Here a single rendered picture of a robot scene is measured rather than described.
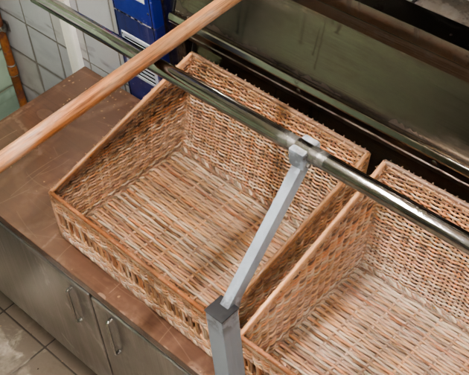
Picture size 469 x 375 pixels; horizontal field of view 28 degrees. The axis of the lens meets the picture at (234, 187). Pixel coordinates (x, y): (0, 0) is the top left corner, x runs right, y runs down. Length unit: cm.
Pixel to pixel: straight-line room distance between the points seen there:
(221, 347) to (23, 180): 95
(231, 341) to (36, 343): 126
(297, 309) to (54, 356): 101
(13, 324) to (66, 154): 65
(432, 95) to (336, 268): 44
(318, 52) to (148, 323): 69
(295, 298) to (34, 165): 85
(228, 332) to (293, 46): 69
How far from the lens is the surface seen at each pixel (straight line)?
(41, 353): 279
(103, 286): 214
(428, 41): 176
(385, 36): 182
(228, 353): 165
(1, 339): 286
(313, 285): 198
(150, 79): 248
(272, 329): 192
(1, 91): 325
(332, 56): 195
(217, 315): 158
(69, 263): 220
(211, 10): 177
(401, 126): 189
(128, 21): 242
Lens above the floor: 222
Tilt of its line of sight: 46 degrees down
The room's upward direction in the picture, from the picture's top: 6 degrees counter-clockwise
